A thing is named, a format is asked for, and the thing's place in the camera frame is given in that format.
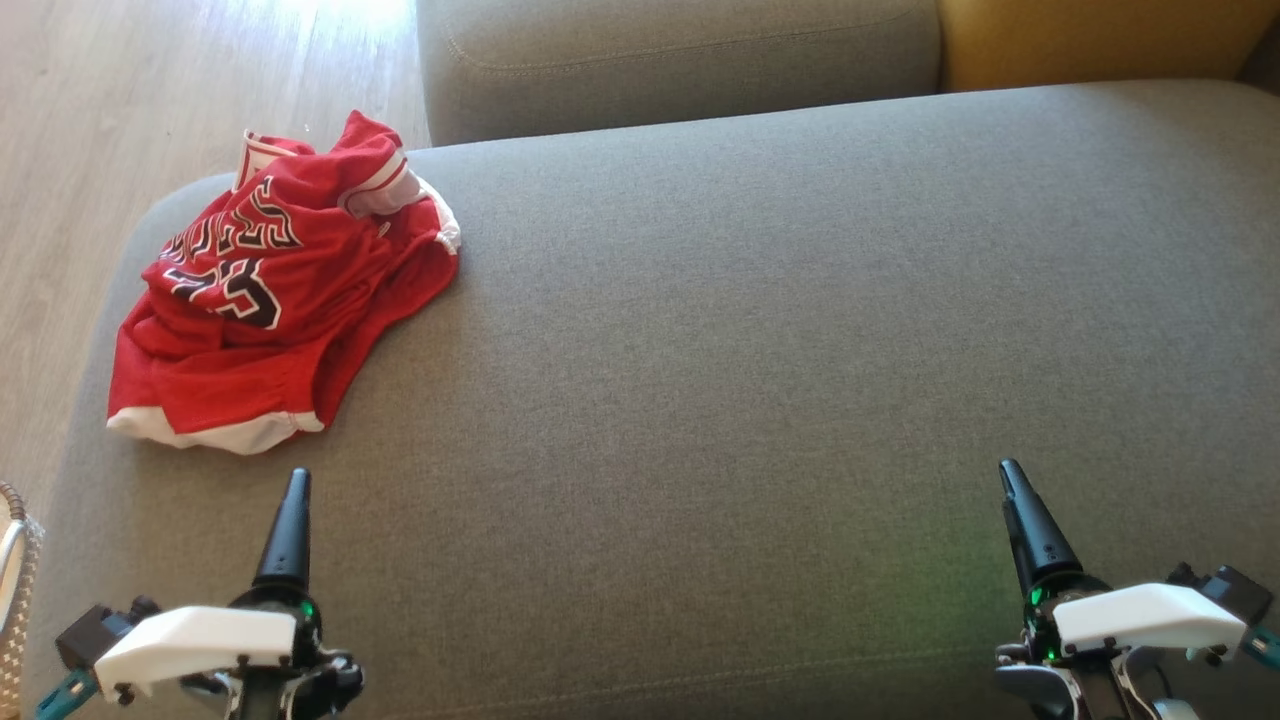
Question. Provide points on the teal right camera connector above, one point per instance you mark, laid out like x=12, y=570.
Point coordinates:
x=1263, y=648

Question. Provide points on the teal left camera connector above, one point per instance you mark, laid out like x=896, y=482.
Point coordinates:
x=65, y=695

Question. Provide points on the teal camera connector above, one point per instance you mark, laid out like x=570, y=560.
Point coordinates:
x=1263, y=648
x=65, y=695

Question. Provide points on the woven laundry basket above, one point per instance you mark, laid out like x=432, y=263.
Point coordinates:
x=25, y=600

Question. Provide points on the grey sofa cushion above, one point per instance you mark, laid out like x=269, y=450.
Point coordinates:
x=680, y=60

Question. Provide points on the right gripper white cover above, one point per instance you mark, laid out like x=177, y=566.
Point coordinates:
x=1140, y=612

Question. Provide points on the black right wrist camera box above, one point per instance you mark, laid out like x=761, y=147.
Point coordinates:
x=1235, y=592

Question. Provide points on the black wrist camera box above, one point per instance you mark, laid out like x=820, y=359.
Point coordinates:
x=95, y=630
x=1235, y=592

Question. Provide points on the grey fabric sofa seat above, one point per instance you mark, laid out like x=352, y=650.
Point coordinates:
x=750, y=350

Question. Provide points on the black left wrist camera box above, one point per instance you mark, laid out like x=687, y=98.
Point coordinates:
x=95, y=630

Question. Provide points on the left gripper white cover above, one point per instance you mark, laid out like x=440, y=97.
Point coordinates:
x=200, y=640

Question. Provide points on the yellow sofa cushion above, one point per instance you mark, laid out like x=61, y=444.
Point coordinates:
x=1100, y=40

